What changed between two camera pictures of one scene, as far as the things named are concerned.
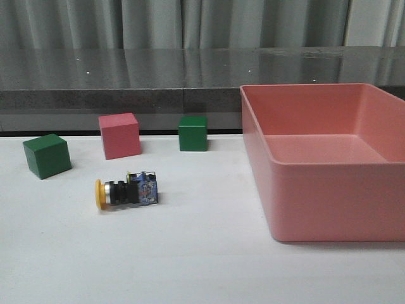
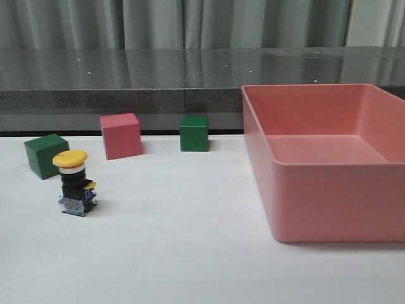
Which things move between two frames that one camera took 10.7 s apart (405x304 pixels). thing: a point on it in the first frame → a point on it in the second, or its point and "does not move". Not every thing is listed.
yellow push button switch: (140, 188) → (78, 192)
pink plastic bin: (328, 159) does not move
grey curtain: (200, 24) does not move
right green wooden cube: (193, 133) does not move
